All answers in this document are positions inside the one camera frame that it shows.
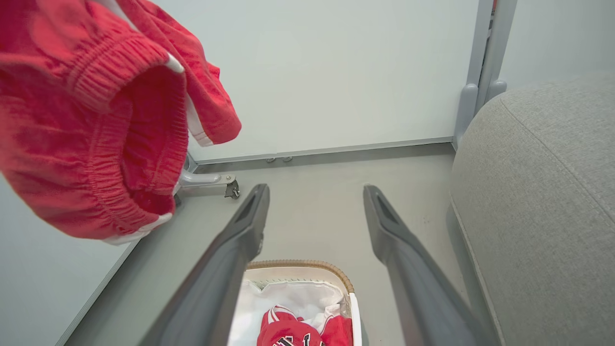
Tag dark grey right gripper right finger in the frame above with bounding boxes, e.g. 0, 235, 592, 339
363, 185, 500, 346

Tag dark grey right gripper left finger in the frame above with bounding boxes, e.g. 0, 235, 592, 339
139, 184, 271, 346

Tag red shorts with white trim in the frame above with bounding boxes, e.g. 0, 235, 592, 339
0, 0, 242, 246

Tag white basket with wicker rim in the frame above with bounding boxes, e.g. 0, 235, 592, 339
228, 260, 363, 346

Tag white sheer garment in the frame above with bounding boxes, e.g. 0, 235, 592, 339
230, 280, 352, 346

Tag red jersey with black lettering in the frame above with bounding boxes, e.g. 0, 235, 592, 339
257, 305, 354, 346

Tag metal caster wheel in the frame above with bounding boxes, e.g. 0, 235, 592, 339
174, 153, 241, 200

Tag grey metal partition frame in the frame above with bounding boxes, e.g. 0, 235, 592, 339
454, 0, 518, 149

